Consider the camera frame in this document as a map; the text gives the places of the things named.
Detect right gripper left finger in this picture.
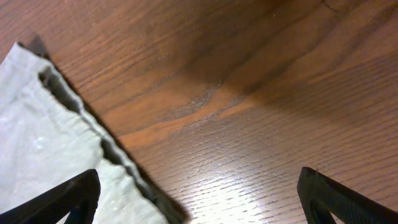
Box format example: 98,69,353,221
1,169,101,224

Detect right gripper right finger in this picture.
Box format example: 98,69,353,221
297,167,397,224

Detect khaki green shorts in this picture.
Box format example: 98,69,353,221
1,44,187,223

